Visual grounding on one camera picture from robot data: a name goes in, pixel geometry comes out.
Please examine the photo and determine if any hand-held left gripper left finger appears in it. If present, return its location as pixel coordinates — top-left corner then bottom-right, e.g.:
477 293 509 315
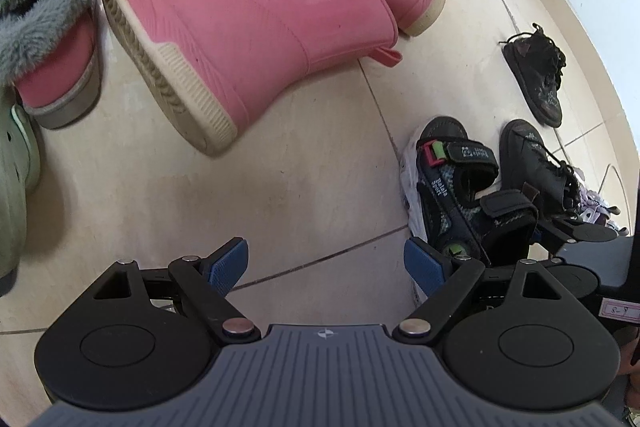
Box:
92 237 261 343

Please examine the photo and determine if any black sport sandal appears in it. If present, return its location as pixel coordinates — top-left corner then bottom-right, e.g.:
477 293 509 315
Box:
399 116 541 268

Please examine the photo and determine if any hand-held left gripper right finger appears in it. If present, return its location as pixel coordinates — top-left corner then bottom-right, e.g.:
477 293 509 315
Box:
400 237 581 344

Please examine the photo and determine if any purple mesh sneaker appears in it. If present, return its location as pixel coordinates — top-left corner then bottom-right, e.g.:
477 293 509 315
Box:
570 167 628 235

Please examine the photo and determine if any green clog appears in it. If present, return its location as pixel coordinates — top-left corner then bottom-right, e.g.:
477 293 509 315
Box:
0 102 42 298

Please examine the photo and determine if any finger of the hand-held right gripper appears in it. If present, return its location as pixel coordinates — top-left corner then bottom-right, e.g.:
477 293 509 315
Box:
531 213 621 254

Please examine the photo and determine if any pink fur-lined slipper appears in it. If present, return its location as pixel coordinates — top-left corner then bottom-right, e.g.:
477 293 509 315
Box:
0 0 103 130

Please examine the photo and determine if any black lace-up boot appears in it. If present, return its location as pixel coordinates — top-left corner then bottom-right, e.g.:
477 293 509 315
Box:
501 23 568 129
499 118 583 220

